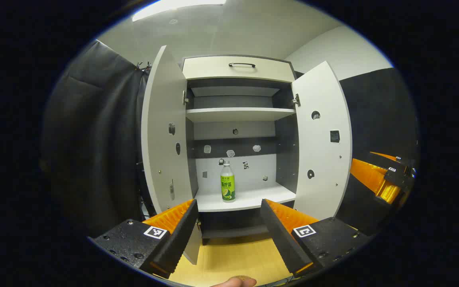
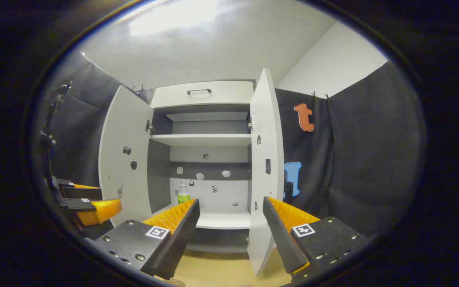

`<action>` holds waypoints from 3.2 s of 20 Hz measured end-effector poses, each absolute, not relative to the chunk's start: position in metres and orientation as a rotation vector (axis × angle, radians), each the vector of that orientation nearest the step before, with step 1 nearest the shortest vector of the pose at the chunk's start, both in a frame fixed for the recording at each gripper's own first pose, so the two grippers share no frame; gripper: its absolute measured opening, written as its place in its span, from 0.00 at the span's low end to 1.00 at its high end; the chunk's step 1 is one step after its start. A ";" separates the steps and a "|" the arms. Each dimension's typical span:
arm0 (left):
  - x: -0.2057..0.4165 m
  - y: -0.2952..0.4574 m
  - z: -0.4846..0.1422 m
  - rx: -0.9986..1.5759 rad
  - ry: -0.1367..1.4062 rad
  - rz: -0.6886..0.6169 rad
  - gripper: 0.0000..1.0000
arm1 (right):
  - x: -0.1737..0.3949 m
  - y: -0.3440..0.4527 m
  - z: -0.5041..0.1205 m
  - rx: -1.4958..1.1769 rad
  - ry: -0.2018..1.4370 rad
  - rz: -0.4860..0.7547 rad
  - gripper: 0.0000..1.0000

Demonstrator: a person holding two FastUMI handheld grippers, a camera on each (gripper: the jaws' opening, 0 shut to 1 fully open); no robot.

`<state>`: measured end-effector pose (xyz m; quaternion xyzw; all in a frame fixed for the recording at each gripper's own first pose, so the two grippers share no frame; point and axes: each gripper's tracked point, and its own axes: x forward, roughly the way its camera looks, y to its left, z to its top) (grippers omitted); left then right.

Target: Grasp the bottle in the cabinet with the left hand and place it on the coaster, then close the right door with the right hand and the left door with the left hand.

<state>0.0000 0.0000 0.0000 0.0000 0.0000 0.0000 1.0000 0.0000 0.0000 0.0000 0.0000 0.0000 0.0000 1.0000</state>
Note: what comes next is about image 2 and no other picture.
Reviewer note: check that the white cabinet shelf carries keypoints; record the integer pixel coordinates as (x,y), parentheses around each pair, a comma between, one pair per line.
(201,139)

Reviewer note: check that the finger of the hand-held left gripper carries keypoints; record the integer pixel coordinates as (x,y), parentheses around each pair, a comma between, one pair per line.
(82,193)
(98,211)

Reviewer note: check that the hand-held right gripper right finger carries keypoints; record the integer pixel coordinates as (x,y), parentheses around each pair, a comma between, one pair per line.
(287,243)

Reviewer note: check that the black backdrop cloth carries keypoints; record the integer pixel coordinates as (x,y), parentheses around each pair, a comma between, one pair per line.
(365,159)

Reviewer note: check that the white cabinet door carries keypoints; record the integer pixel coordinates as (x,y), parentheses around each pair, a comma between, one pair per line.
(126,119)
(265,119)

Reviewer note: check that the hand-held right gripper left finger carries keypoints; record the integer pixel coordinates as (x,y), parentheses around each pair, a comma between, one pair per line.
(173,243)

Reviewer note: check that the clear bottle with green label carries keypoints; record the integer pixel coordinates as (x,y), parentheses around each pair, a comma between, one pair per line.
(183,196)

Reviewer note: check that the white cabinet drawer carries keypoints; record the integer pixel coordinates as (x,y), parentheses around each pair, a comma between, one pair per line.
(229,95)

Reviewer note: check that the round wooden coaster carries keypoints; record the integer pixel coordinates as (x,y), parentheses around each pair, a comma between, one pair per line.
(173,282)

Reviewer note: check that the white cabinet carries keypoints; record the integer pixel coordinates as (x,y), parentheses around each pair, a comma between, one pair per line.
(223,197)

